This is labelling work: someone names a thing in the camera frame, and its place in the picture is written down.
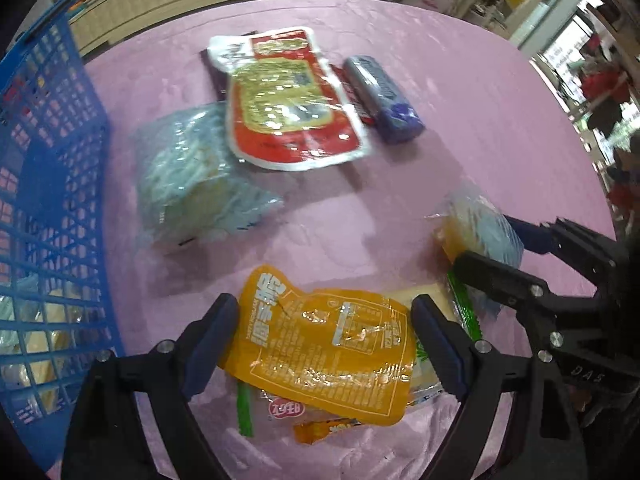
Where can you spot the orange cartoon snack packet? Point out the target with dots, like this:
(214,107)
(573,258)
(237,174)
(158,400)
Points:
(309,433)

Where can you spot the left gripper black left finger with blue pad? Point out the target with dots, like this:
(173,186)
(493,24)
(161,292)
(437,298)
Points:
(105,439)

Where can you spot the green-edged cracker pack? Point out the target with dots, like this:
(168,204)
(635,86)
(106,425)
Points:
(254,406)

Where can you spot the blue striped clear snack bag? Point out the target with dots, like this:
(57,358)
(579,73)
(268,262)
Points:
(190,186)

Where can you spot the dark purple flat packet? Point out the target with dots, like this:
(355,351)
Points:
(216,75)

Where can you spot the blue wrapped snack roll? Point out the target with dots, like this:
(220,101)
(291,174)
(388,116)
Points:
(394,117)

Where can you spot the blue plastic basket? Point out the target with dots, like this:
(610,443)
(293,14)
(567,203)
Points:
(56,310)

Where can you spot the small clear blue snack bag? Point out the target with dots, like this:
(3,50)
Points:
(466,221)

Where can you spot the red and yellow snack bag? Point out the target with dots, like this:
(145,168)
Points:
(286,108)

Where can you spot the yellow-orange snack pouch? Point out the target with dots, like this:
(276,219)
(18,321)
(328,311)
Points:
(346,352)

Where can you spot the pink quilted table mat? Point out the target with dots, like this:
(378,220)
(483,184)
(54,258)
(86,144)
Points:
(366,225)

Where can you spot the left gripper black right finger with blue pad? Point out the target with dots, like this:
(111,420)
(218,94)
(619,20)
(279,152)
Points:
(542,439)

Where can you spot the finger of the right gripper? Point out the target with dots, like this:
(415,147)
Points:
(518,290)
(594,256)

